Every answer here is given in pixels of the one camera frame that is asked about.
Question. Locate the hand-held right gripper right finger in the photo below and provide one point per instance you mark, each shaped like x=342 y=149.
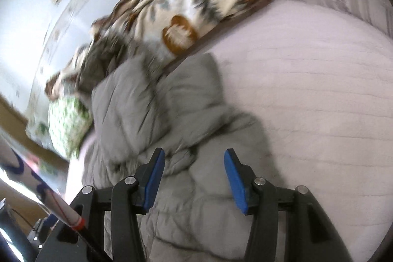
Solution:
x=235 y=185

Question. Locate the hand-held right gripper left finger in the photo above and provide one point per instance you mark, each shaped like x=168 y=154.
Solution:
x=153 y=180

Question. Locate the grey quilted blanket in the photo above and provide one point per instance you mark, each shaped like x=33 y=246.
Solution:
x=184 y=114

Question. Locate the green checked pillow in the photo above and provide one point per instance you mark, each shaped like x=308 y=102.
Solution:
x=69 y=123

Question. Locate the pink quilted bed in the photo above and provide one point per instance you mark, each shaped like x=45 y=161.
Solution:
x=307 y=96

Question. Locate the leaf print blanket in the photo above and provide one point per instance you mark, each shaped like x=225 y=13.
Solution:
x=190 y=4

